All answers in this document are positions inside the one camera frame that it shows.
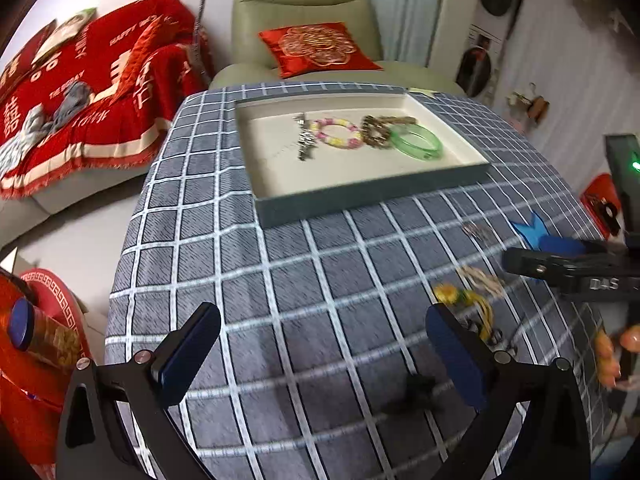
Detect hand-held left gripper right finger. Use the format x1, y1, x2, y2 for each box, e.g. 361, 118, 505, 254
425, 302, 593, 480

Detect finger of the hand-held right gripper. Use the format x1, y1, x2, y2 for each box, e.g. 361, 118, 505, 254
537, 236, 624, 262
501, 247, 592, 287

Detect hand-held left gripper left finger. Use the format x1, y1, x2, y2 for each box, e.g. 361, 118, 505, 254
55, 301, 223, 480

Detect yellow cord bracelet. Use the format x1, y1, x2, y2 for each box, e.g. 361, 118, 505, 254
432, 265, 517, 357

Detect green translucent bangle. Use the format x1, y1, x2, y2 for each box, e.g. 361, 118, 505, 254
388, 123, 445, 161

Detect shallow grey cardboard box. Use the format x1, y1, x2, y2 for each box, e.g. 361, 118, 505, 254
234, 91, 492, 230

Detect brown wooden bead bracelet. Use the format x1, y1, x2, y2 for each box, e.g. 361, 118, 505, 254
360, 114, 419, 150

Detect silver star hair clip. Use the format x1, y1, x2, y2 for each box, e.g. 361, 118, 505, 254
297, 127, 319, 162

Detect colourful beaded bracelet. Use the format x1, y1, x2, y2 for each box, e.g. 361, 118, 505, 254
310, 117, 365, 150

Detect person's right hand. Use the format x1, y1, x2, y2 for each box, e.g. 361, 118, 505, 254
594, 324, 640, 392

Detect blue star patch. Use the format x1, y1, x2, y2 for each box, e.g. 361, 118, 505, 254
512, 211, 552, 252

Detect black hair clip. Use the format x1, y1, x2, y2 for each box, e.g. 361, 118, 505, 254
387, 373, 447, 414

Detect red paper bag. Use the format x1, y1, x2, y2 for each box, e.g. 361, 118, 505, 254
579, 173, 624, 239

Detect grey checked tablecloth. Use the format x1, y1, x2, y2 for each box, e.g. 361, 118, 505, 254
102, 82, 627, 480

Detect jar with blue lid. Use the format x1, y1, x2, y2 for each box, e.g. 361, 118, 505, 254
7, 297, 84, 377

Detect round red side table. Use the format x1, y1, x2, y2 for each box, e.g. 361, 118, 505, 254
17, 268, 94, 362

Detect red gift bag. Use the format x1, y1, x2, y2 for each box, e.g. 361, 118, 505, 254
0, 272, 67, 467

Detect white washing machine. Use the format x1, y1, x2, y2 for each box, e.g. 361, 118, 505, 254
452, 25, 507, 99

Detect grey sofa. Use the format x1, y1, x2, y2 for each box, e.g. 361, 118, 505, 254
0, 0, 217, 252

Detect red printed sofa blanket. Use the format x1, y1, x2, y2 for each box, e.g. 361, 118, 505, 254
0, 0, 214, 202

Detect light blue blanket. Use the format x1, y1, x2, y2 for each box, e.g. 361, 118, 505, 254
0, 105, 57, 182

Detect grey garment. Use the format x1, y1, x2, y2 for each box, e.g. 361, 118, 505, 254
49, 82, 97, 127

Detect pale green curtain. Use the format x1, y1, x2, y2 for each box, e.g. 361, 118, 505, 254
350, 0, 449, 69

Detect red satin cushion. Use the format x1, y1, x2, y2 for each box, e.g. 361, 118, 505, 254
117, 22, 167, 94

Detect red embroidered cushion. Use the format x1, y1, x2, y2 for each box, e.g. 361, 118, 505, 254
258, 22, 384, 80

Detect gooseneck floor stand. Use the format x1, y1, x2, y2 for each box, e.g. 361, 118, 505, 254
192, 0, 217, 87

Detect red cushion with gold characters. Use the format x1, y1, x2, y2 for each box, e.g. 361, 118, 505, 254
0, 19, 59, 92

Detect photo printed cushion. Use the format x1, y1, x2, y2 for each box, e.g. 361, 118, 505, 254
30, 7, 99, 64

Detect green armchair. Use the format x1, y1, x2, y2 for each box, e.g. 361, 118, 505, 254
207, 0, 467, 97

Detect wall hanger with slippers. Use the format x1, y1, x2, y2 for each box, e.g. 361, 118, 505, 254
507, 82, 552, 124

